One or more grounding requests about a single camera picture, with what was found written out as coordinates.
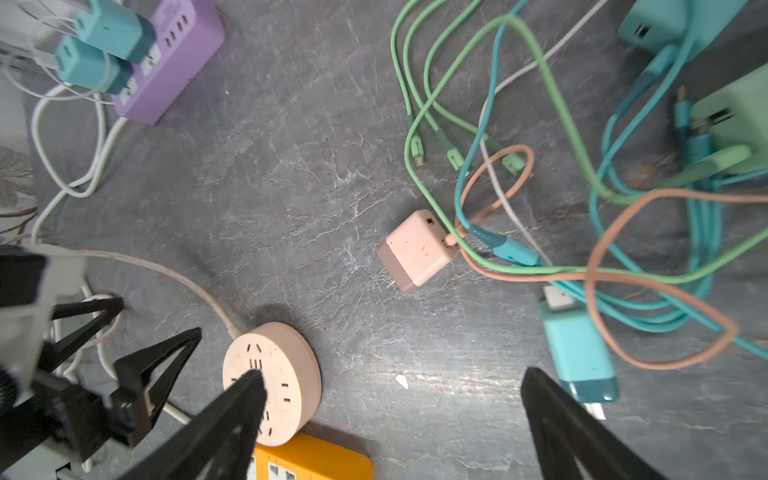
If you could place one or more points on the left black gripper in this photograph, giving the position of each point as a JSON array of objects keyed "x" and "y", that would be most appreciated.
[{"x": 54, "y": 414}]

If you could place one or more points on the teal charger with white cable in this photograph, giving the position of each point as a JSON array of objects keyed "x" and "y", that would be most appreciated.
[{"x": 89, "y": 67}]

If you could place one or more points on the pink round power socket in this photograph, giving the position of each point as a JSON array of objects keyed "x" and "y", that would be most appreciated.
[{"x": 291, "y": 375}]

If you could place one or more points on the green charger cube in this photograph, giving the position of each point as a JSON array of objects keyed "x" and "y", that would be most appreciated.
[{"x": 736, "y": 114}]

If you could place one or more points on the pink charger adapter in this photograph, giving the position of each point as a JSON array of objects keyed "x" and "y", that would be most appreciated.
[{"x": 417, "y": 250}]

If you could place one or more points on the orange power strip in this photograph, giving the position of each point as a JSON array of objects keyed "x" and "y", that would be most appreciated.
[{"x": 307, "y": 457}]

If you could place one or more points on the purple power strip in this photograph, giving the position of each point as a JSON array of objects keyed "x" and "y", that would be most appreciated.
[{"x": 188, "y": 34}]

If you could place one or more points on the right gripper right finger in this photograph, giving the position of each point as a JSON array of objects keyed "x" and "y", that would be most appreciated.
[{"x": 568, "y": 439}]

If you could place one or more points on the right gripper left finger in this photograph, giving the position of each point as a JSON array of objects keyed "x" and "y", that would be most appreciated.
[{"x": 216, "y": 444}]

